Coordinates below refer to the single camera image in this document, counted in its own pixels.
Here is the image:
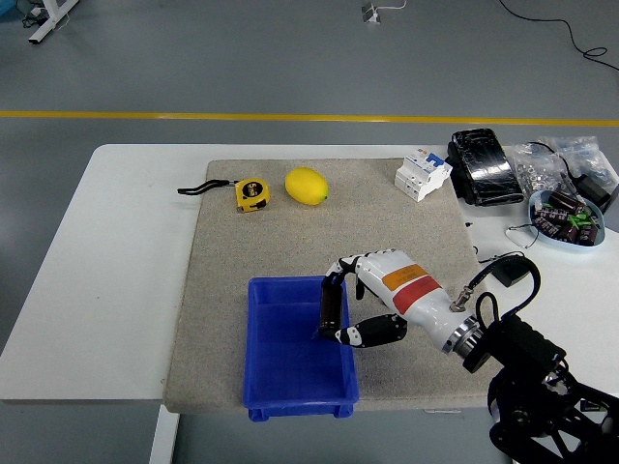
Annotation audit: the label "white table leg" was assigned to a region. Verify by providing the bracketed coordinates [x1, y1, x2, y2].
[148, 404, 180, 464]

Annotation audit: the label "clear bag of blue parts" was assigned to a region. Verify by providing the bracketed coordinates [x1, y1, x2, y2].
[539, 134, 619, 186]

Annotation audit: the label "white stand foot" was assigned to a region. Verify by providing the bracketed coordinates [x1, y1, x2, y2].
[27, 0, 81, 45]

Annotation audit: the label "grey-brown mat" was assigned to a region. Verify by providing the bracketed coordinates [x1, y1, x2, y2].
[162, 158, 519, 415]

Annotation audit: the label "white table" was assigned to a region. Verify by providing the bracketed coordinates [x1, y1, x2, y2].
[0, 143, 619, 406]

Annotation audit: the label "white circuit breaker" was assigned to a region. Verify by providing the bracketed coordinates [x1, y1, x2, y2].
[394, 149, 454, 203]

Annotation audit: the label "light blue bowl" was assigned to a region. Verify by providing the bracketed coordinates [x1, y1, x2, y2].
[527, 188, 607, 254]

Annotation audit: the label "thin black wire loop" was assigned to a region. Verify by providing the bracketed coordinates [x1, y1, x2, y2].
[505, 222, 542, 251]

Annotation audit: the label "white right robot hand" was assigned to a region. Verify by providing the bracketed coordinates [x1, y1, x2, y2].
[311, 247, 473, 353]

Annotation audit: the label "black floor cable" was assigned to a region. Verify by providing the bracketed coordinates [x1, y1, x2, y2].
[497, 0, 619, 73]

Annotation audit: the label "green small parts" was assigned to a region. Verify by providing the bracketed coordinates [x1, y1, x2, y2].
[540, 202, 599, 229]

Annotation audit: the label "small black adapter box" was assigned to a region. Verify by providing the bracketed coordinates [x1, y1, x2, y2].
[495, 258, 529, 287]

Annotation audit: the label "clear bag of metal nuts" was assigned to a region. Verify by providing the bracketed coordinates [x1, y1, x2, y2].
[507, 142, 573, 195]

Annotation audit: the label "blue plastic box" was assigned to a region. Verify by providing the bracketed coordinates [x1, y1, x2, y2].
[242, 274, 361, 422]

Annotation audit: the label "yellow lemon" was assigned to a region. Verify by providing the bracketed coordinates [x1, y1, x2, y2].
[284, 166, 330, 207]

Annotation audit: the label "yellow tape measure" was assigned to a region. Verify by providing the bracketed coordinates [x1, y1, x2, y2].
[177, 177, 272, 214]

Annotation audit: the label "black wrapped device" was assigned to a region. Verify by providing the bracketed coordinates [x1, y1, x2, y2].
[445, 128, 526, 208]

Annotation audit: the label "large black power adapter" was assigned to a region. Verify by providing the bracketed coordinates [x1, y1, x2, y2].
[573, 173, 616, 214]

